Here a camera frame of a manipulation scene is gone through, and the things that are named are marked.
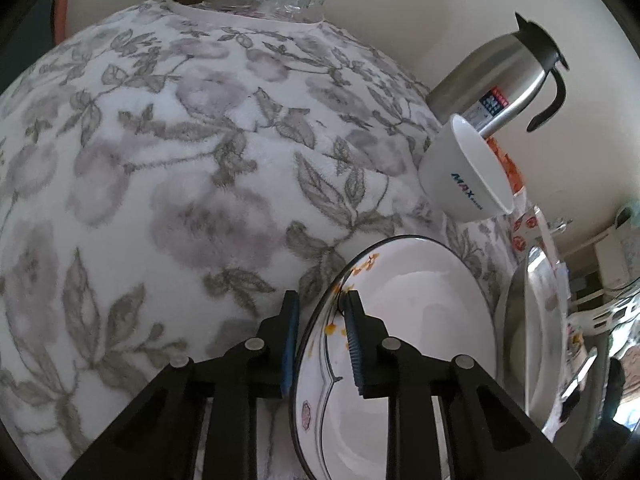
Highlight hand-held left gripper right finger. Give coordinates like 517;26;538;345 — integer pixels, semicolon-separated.
342;290;583;480

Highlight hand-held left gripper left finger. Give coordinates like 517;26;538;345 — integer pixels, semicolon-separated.
62;290;301;480

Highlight white plate with orange flowers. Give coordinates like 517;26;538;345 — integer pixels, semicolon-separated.
290;235;498;480

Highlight white bowl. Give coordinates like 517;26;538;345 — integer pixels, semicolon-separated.
419;114;517;223

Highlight stainless steel plate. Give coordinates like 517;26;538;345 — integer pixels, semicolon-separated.
495;245;571;431

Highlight grey floral tablecloth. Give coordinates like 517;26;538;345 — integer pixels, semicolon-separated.
0;0;531;480

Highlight orange snack packets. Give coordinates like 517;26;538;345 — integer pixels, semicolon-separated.
487;137;523;196

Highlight stainless steel thermos jug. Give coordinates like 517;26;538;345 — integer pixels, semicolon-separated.
426;12;571;138

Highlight round white floral tray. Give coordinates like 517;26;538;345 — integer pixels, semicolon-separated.
165;0;326;26

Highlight white plastic frame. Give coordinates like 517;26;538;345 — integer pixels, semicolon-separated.
570;290;640;336

